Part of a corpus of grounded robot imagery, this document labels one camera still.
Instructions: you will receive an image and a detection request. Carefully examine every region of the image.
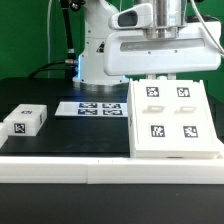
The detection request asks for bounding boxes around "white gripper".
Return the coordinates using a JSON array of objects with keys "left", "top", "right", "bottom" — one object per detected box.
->
[{"left": 103, "top": 25, "right": 221, "bottom": 76}]

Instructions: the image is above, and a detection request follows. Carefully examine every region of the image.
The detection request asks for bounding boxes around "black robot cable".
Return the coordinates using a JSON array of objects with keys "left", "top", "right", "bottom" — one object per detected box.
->
[{"left": 27, "top": 0, "right": 80, "bottom": 80}]

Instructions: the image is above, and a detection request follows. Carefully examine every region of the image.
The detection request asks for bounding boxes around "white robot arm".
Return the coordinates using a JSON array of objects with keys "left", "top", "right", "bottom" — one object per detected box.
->
[{"left": 59, "top": 0, "right": 224, "bottom": 89}]

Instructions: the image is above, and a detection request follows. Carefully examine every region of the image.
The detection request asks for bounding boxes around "white U-shaped fence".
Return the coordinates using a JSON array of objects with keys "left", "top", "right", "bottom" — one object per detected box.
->
[{"left": 0, "top": 122, "right": 224, "bottom": 185}]

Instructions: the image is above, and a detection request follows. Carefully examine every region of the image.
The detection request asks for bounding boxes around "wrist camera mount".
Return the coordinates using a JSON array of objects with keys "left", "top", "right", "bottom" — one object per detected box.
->
[{"left": 108, "top": 3, "right": 153, "bottom": 30}]

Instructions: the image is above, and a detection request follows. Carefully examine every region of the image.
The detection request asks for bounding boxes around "white marker base plate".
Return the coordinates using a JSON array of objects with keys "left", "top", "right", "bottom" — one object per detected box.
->
[{"left": 55, "top": 102, "right": 127, "bottom": 117}]

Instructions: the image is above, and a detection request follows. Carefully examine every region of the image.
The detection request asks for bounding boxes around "white thin cable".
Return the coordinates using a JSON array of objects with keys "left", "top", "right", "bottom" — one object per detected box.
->
[{"left": 47, "top": 0, "right": 54, "bottom": 79}]

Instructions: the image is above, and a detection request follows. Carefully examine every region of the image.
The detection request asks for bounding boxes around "white cabinet door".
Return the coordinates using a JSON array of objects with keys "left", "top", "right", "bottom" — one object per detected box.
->
[
  {"left": 127, "top": 80, "right": 172, "bottom": 157},
  {"left": 168, "top": 80, "right": 221, "bottom": 153}
]

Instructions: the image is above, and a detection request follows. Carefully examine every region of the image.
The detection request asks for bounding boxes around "white cabinet body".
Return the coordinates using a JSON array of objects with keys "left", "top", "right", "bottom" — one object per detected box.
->
[{"left": 127, "top": 80, "right": 224, "bottom": 159}]

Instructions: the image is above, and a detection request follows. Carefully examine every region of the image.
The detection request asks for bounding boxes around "white cabinet top block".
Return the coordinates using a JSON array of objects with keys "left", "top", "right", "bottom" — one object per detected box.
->
[{"left": 3, "top": 104, "right": 47, "bottom": 136}]

